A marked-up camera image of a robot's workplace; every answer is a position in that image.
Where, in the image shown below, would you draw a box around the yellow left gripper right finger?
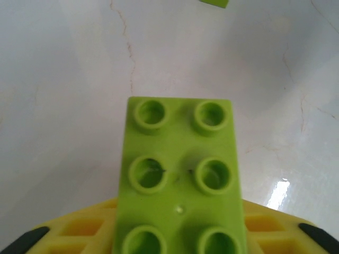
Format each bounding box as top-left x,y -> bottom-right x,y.
242,199 -> 339,254

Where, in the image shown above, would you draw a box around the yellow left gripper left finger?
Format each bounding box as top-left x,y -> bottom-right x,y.
5,197 -> 119,254

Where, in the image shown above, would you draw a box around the long green lego brick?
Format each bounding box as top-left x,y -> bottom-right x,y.
111,96 -> 249,254

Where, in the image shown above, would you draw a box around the small green lego brick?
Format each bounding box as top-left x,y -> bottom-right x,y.
199,0 -> 229,10

